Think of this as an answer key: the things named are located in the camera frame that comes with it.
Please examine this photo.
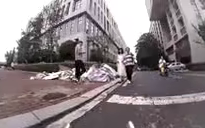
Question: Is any dark asphalt road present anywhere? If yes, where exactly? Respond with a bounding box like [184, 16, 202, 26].
[69, 69, 205, 128]

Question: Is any round dark bush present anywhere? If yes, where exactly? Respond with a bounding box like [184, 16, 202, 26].
[58, 39, 78, 62]

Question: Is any grey stone kerb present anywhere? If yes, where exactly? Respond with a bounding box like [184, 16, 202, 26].
[0, 78, 124, 128]

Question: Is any robot's own part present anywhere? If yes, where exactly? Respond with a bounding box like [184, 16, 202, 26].
[126, 120, 136, 128]
[63, 122, 72, 128]

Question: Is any dark green tree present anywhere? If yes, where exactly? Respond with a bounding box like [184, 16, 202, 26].
[134, 32, 164, 69]

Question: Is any large grey building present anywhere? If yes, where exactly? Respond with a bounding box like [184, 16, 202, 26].
[39, 0, 128, 64]

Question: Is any tall pale building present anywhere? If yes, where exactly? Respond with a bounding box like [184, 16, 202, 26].
[144, 0, 205, 66]

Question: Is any row of trees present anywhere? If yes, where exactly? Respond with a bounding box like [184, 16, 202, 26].
[3, 3, 63, 64]

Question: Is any low hedge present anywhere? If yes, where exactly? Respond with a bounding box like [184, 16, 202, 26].
[11, 60, 118, 73]

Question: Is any red brick pavement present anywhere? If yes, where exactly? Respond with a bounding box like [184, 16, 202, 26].
[0, 68, 106, 122]

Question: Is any person on scooter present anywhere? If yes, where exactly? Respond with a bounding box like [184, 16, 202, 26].
[157, 55, 169, 78]

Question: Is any pile of pale bags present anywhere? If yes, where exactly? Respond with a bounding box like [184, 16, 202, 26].
[29, 63, 119, 84]

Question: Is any white car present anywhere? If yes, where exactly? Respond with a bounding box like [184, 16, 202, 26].
[166, 61, 188, 72]

